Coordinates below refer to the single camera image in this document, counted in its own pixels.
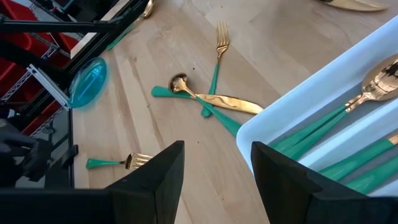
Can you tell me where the white cutlery tray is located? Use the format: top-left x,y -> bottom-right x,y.
235,15 -> 398,197

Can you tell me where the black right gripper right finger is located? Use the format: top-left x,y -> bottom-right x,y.
250,142 -> 335,224

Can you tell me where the gold fork with green handle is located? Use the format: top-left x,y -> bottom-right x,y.
85,152 -> 154,170
200,20 -> 231,118

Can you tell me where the gold knife with green handle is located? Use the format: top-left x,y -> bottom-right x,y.
318,133 -> 398,182
150,85 -> 264,115
345,155 -> 398,195
317,0 -> 389,12

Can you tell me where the red plastic storage bin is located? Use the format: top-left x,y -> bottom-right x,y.
0,32 -> 79,91
0,0 -> 35,20
21,99 -> 65,137

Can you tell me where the silver extrusion bracket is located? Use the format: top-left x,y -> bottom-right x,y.
26,63 -> 72,110

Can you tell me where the grey wire shelf rack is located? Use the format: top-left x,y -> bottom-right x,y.
0,32 -> 66,139

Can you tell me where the black frame clamp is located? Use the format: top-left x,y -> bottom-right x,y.
60,144 -> 79,170

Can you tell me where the teal translucent plastic plate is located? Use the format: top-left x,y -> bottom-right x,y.
67,56 -> 109,110

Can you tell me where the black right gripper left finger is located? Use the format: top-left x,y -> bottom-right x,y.
105,141 -> 185,224

